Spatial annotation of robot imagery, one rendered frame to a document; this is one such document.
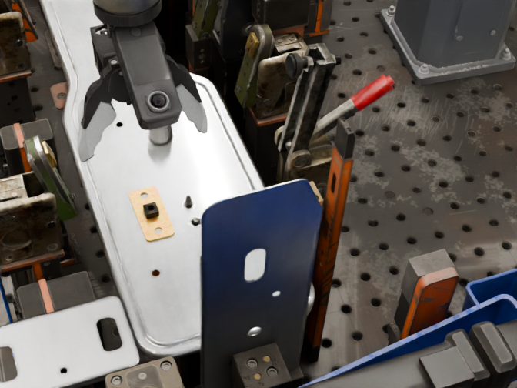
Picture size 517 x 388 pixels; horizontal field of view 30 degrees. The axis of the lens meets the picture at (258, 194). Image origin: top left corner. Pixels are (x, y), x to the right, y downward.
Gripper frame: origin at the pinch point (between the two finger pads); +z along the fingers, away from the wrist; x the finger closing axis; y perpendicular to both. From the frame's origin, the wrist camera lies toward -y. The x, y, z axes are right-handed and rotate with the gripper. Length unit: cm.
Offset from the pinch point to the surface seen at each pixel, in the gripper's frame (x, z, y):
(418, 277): -19.0, -4.5, -31.6
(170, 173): -4.3, 11.1, 6.9
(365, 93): -27.9, -1.5, -0.5
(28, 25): 7.3, 6.4, 39.7
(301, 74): -19.7, -5.9, 0.5
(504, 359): -4, -37, -61
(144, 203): 0.4, 11.2, 2.9
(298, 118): -19.6, 1.0, 0.5
